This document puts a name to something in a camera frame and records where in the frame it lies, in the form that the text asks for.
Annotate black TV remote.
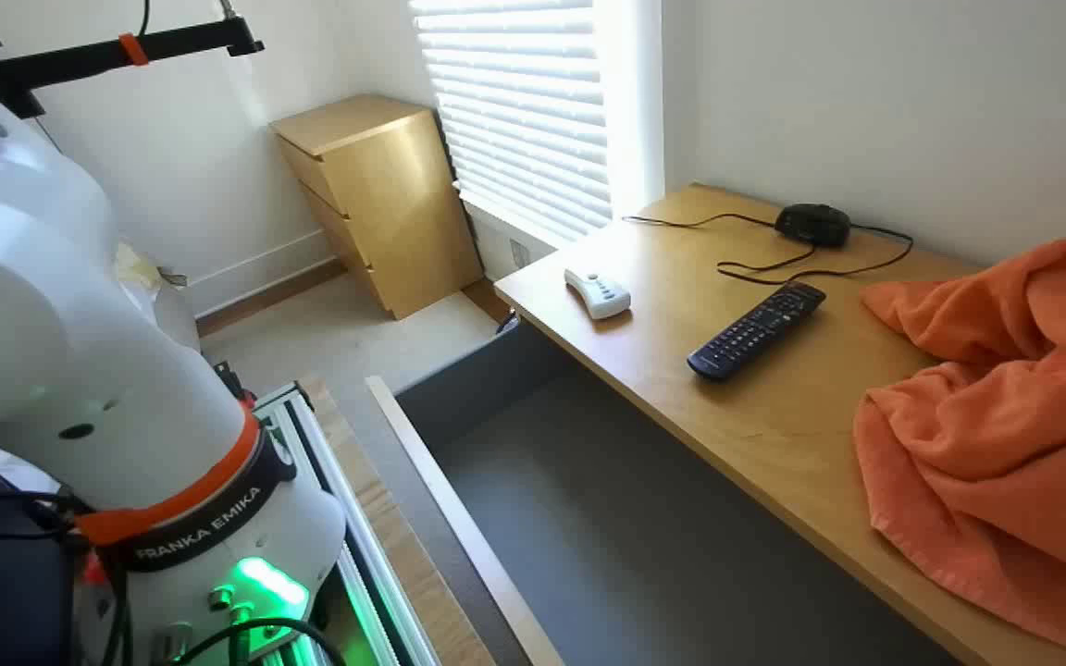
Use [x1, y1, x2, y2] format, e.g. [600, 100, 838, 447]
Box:
[686, 278, 831, 384]

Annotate small white remote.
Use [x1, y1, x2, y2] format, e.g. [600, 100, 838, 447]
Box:
[558, 264, 638, 325]

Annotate wooden drawer chest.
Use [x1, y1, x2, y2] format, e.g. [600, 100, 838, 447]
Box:
[269, 93, 490, 322]

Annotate white window blinds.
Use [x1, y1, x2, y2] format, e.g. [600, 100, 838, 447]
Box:
[408, 0, 620, 252]

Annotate wooden desk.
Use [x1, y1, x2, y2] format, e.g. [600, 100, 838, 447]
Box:
[493, 181, 1066, 666]

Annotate grey open drawer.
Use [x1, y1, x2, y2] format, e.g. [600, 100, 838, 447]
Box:
[364, 314, 971, 666]

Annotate black round puck device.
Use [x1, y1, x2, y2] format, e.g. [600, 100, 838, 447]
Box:
[775, 198, 857, 252]

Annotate white plastic bag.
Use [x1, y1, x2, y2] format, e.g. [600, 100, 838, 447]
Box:
[113, 239, 203, 354]

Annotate orange towel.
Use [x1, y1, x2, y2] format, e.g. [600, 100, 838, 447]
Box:
[851, 238, 1066, 661]

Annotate dark blue bag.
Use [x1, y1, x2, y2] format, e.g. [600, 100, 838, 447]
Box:
[0, 440, 82, 666]

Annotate thin black puck cable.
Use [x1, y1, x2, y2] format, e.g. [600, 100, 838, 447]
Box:
[628, 208, 918, 287]

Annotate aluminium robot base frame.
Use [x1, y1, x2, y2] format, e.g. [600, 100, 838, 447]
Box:
[251, 381, 436, 666]

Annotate white window frame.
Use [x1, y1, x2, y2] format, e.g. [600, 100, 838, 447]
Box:
[590, 0, 675, 230]

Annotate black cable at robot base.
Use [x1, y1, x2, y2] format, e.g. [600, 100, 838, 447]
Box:
[166, 609, 345, 666]

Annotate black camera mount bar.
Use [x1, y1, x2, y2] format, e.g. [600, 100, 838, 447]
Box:
[0, 14, 267, 122]

